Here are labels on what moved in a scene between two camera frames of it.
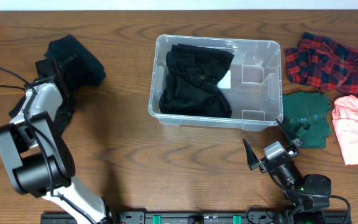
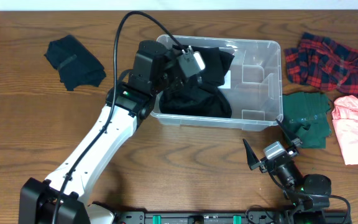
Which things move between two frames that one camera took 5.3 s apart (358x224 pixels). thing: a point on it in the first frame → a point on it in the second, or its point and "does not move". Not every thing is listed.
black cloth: [63, 117] → [216, 62]
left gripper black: [66, 89] → [169, 56]
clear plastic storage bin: [252, 83] does not move
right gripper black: [254, 162] does not move
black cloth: [84, 71] does not move
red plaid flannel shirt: [324, 64] does not move
